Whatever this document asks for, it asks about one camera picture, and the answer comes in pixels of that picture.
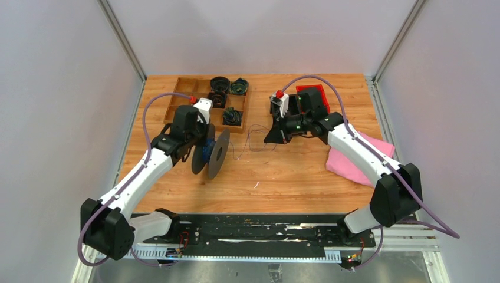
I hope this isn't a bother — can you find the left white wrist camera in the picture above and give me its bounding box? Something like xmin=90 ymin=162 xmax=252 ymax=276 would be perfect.
xmin=188 ymin=96 xmax=213 ymax=125

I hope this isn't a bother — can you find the grey filament spool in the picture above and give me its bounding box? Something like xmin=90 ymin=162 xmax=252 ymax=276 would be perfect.
xmin=191 ymin=124 xmax=231 ymax=179

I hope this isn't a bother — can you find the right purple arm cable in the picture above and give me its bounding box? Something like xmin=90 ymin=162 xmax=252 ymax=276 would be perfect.
xmin=281 ymin=75 xmax=461 ymax=271

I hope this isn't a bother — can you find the red plastic bin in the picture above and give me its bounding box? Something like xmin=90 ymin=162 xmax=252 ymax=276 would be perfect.
xmin=295 ymin=84 xmax=330 ymax=113

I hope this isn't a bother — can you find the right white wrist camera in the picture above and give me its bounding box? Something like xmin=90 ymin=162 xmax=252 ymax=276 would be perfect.
xmin=269 ymin=90 xmax=289 ymax=118

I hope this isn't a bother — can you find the rolled dark tie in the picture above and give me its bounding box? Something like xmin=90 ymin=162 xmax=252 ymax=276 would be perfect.
xmin=207 ymin=91 xmax=227 ymax=109
xmin=210 ymin=76 xmax=231 ymax=94

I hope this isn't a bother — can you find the rolled patterned tie bottom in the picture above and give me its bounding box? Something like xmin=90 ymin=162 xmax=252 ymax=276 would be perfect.
xmin=222 ymin=107 xmax=242 ymax=126

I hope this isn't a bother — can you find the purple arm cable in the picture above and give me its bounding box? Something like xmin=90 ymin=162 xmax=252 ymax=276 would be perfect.
xmin=281 ymin=75 xmax=461 ymax=271
xmin=77 ymin=92 xmax=196 ymax=268

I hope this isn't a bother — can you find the black plastic bin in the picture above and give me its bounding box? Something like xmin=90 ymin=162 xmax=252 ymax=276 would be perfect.
xmin=269 ymin=94 xmax=301 ymax=117

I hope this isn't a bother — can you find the thin blue wire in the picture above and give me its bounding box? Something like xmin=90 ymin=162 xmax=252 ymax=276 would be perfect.
xmin=203 ymin=123 xmax=279 ymax=161

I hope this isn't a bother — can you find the rolled green tie top right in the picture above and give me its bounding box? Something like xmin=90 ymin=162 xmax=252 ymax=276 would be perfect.
xmin=229 ymin=78 xmax=249 ymax=96

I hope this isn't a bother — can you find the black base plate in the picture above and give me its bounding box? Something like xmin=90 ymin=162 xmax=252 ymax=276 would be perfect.
xmin=145 ymin=213 xmax=376 ymax=261

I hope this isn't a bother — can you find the rolled dark tie middle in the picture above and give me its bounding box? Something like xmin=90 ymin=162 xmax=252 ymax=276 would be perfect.
xmin=207 ymin=91 xmax=227 ymax=109

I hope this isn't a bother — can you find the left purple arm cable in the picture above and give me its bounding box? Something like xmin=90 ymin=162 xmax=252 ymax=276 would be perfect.
xmin=77 ymin=92 xmax=196 ymax=268

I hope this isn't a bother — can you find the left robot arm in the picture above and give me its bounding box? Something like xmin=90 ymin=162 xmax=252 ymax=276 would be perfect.
xmin=78 ymin=100 xmax=212 ymax=260

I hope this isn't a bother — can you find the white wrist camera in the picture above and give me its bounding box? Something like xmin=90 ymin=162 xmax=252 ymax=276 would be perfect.
xmin=188 ymin=96 xmax=213 ymax=125
xmin=269 ymin=90 xmax=289 ymax=118

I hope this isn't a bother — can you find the rolled dark tie top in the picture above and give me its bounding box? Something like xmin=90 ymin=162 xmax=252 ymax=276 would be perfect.
xmin=210 ymin=76 xmax=231 ymax=94

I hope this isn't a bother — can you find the pink cloth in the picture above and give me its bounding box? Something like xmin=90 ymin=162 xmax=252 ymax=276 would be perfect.
xmin=325 ymin=132 xmax=396 ymax=187

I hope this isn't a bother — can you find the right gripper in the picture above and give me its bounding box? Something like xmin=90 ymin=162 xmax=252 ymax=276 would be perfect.
xmin=264 ymin=108 xmax=311 ymax=145

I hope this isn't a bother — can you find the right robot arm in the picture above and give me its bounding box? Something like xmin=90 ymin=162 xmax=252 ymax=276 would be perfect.
xmin=264 ymin=88 xmax=422 ymax=246

